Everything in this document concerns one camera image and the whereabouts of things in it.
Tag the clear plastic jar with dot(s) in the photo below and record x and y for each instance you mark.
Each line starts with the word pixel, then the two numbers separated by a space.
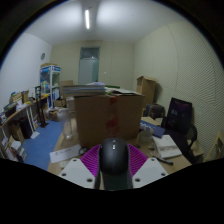
pixel 66 125

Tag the open tall cardboard box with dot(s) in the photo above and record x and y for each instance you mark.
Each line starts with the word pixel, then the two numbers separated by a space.
pixel 146 90

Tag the black office chair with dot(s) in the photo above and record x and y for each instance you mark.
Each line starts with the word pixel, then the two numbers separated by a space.
pixel 192 136

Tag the black computer mouse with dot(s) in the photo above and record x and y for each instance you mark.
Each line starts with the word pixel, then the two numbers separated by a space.
pixel 114 160

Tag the blue book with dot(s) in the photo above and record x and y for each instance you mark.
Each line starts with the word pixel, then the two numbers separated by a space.
pixel 152 128

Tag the cluttered wooden side desk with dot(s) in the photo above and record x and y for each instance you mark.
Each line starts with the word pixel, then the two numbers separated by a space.
pixel 20 113

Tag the stack of papers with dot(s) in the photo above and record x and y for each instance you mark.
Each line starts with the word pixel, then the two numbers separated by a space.
pixel 85 89

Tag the ceiling light tube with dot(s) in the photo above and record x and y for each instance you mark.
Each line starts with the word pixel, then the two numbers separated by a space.
pixel 87 19

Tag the open cardboard box on floor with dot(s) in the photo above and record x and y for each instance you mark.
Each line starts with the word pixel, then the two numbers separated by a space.
pixel 53 114

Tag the low shelf unit with books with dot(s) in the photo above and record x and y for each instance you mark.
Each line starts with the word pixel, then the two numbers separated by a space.
pixel 11 148

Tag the stacked cardboard boxes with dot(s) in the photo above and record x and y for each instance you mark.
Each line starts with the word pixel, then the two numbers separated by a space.
pixel 66 89

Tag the light wooden chair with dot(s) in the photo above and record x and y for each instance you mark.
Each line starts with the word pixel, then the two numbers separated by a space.
pixel 216 148

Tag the blue and white cabinet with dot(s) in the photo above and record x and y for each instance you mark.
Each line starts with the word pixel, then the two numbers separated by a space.
pixel 50 85

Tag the round wall clock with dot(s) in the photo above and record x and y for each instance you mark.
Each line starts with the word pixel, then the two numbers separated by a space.
pixel 43 56

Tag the large cardboard box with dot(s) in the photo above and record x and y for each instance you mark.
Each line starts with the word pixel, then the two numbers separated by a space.
pixel 100 116

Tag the white paper sheet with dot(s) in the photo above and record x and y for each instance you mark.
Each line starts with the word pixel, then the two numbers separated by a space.
pixel 65 153

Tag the clear plastic cup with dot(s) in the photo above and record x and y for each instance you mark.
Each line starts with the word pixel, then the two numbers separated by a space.
pixel 145 138

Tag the dark bag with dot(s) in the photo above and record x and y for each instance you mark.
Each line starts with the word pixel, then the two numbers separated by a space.
pixel 155 111

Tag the open white notebook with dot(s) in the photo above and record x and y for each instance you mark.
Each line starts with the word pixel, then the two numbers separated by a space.
pixel 166 146

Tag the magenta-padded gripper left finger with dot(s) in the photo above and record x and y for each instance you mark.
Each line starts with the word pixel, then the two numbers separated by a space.
pixel 75 173

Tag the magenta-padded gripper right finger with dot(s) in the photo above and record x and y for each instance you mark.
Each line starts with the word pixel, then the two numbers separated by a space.
pixel 150 171

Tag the black pen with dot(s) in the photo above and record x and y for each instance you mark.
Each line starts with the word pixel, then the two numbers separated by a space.
pixel 164 160

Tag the grey door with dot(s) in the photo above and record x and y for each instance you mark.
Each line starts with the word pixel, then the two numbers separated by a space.
pixel 89 65

